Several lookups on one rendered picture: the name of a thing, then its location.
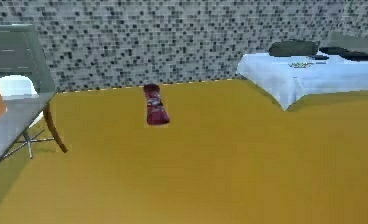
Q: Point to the white bed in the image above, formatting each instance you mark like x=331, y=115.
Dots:
x=312, y=78

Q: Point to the small patterned flat item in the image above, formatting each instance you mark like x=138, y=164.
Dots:
x=300, y=65

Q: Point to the dark grey pillow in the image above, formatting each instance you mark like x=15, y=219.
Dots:
x=292, y=48

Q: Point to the white swivel chair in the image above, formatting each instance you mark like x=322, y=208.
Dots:
x=15, y=87

